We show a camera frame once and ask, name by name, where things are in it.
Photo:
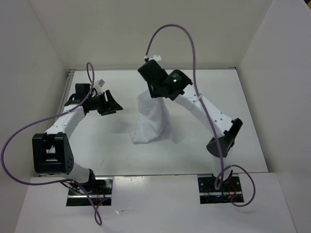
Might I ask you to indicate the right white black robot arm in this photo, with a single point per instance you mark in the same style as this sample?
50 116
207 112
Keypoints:
178 87

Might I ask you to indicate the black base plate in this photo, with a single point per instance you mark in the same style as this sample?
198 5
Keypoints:
100 195
209 195

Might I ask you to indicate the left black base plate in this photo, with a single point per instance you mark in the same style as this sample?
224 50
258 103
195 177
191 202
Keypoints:
100 195

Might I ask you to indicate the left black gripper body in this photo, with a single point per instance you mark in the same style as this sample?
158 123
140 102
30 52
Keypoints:
98 102

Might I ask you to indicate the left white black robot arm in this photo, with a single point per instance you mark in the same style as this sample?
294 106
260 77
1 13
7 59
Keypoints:
52 153

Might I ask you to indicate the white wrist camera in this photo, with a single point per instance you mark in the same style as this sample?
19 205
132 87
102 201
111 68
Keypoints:
155 57
98 87

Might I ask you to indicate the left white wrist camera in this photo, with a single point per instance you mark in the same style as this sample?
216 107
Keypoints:
98 87

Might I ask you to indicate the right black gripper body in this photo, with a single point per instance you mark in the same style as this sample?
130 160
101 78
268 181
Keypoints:
155 84

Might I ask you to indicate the white skirt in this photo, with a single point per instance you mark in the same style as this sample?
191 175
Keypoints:
153 122

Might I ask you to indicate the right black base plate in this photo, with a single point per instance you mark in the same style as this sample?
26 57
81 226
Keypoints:
209 195

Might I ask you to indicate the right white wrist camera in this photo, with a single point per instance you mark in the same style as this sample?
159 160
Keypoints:
155 57

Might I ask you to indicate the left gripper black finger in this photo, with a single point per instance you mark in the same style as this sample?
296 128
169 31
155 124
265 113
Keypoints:
106 112
112 105

